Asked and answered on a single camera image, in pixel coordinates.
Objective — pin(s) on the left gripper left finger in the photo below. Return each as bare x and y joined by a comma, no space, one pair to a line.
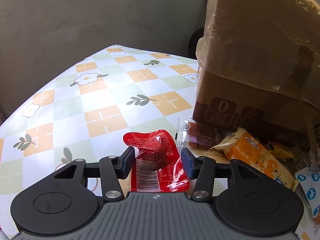
112,169

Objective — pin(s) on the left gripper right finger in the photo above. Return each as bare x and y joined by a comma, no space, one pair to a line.
201,169

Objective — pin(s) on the red snack packet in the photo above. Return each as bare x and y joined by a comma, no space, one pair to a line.
157,166

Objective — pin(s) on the white blue candy packet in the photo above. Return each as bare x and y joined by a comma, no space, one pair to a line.
309,180

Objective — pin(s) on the dried meat clear packet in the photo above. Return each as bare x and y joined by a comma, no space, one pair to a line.
191,134

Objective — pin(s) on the orange biscuit packet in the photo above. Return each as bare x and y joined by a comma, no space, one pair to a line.
243,146

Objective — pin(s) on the floral checkered tablecloth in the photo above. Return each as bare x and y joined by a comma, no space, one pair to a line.
86,110

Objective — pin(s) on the gold foil snack packet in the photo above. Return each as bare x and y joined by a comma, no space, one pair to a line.
292,158

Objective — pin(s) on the brown cardboard box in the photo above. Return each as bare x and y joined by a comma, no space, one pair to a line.
259,65

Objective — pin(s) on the black exercise bike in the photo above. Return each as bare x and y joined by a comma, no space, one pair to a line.
198,34

